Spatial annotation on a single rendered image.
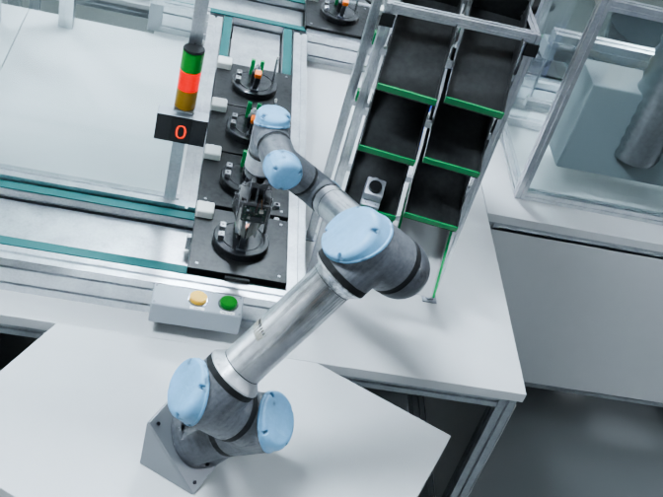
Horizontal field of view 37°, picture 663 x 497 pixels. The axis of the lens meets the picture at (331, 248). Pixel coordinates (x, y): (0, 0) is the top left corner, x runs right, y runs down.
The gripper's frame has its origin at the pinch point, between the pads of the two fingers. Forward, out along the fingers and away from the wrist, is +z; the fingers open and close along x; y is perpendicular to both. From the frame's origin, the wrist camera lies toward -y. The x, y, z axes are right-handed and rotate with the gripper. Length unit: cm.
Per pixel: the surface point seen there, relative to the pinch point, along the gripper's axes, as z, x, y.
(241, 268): 10.0, 0.8, 2.0
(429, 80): -47, 32, -4
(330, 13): 8, 24, -138
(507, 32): -58, 46, -10
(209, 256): 10.0, -7.1, -0.4
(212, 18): 11, -16, -122
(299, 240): 11.0, 15.2, -13.8
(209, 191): 9.9, -9.1, -26.1
